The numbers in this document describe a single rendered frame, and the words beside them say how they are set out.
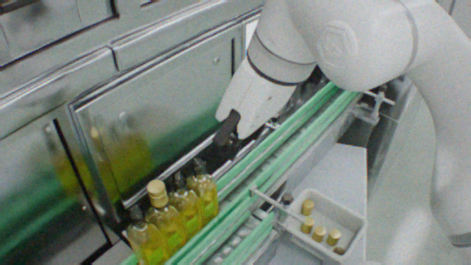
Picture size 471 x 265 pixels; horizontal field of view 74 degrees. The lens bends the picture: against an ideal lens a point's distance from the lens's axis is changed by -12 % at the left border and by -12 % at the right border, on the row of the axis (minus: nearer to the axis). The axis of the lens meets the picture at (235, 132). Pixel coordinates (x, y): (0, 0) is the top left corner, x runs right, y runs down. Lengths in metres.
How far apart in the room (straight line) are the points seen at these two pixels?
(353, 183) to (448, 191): 1.02
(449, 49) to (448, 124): 0.07
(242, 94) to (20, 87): 0.38
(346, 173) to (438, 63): 0.99
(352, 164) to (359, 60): 1.11
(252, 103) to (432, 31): 0.19
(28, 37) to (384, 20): 0.52
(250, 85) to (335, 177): 0.95
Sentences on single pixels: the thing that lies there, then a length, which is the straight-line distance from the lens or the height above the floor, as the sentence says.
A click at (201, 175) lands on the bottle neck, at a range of 0.76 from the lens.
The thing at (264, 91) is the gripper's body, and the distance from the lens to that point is 0.37.
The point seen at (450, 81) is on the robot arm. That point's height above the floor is 1.52.
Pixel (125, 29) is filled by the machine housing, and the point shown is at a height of 1.41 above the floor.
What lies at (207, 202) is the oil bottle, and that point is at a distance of 0.81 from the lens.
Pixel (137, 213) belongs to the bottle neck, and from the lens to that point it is 0.71.
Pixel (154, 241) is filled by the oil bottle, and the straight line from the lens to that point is 0.74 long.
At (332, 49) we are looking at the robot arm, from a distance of 0.27.
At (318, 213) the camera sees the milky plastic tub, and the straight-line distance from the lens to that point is 1.14.
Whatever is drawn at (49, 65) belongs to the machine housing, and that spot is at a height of 1.41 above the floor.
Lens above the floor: 1.68
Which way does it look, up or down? 41 degrees down
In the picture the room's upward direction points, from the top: straight up
